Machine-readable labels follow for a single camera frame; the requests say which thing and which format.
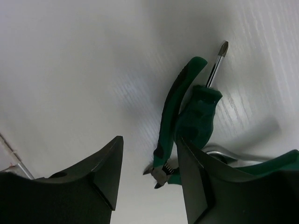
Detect green handled screwdriver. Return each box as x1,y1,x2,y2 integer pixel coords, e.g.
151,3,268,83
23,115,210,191
174,41,229,149

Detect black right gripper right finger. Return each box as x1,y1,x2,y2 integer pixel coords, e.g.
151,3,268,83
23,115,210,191
177,138,299,224

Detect silver ratchet wrench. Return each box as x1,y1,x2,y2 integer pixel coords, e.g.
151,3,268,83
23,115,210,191
202,144,270,163

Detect green handled cutting pliers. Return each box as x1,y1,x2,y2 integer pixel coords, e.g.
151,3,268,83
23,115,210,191
144,56,298,189

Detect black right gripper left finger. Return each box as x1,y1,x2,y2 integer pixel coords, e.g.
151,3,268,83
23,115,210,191
0,136,123,224

